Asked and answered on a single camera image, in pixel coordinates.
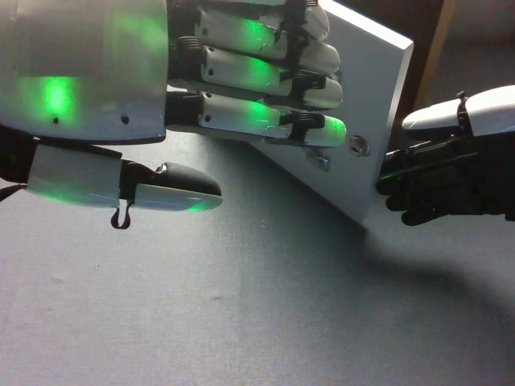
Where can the white cabinet door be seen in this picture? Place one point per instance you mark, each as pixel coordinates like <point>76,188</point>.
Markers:
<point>370,80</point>

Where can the grey table cloth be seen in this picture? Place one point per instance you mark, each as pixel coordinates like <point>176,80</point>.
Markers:
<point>201,301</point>

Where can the round silver keyhole lock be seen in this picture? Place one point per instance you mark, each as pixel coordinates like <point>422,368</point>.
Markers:
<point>357,146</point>

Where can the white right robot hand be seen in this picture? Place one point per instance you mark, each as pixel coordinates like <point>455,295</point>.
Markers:
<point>462,177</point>

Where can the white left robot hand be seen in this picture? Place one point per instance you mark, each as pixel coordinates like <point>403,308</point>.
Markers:
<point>80,60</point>

